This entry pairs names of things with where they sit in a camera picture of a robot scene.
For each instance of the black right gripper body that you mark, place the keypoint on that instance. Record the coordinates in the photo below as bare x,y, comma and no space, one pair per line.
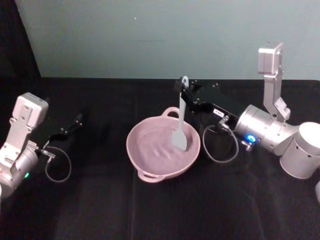
220,105

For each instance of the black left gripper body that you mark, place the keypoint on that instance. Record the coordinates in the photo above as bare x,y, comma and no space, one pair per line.
53,125

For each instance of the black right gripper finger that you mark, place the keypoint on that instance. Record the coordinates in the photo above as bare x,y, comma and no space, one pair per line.
193,104
195,90

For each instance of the pale wall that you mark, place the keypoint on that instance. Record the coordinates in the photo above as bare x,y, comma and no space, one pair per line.
150,37

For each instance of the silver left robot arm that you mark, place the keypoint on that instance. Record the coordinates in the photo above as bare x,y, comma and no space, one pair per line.
20,140

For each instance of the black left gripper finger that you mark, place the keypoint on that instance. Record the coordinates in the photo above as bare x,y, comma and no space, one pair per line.
72,123

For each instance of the black table cloth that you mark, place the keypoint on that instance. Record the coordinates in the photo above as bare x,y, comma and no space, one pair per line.
160,210

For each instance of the grey silicone spatula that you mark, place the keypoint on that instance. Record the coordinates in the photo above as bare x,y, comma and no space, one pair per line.
180,136

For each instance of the black curtain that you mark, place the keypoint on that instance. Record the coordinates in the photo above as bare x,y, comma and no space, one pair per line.
15,40

